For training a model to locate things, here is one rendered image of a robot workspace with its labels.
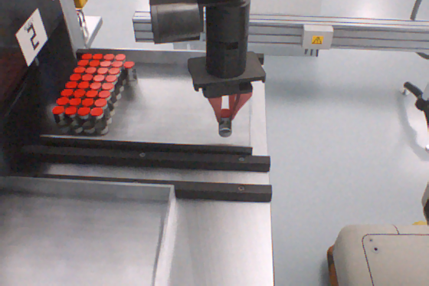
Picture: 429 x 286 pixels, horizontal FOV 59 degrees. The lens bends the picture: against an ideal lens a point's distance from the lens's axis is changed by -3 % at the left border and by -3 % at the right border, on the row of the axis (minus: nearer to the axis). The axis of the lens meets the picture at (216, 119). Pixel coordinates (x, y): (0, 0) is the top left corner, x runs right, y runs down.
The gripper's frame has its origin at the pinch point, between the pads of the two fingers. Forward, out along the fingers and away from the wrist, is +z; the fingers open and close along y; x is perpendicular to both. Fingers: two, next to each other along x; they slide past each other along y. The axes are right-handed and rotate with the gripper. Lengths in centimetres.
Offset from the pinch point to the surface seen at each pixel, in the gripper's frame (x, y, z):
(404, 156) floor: -54, -102, 92
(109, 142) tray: -1.0, 18.4, 3.3
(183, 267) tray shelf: 20.5, 10.2, 6.6
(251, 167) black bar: 7.1, -2.7, 5.2
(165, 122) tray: -6.6, 8.9, 5.8
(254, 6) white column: -151, -55, 59
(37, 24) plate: -19.5, 28.3, -9.0
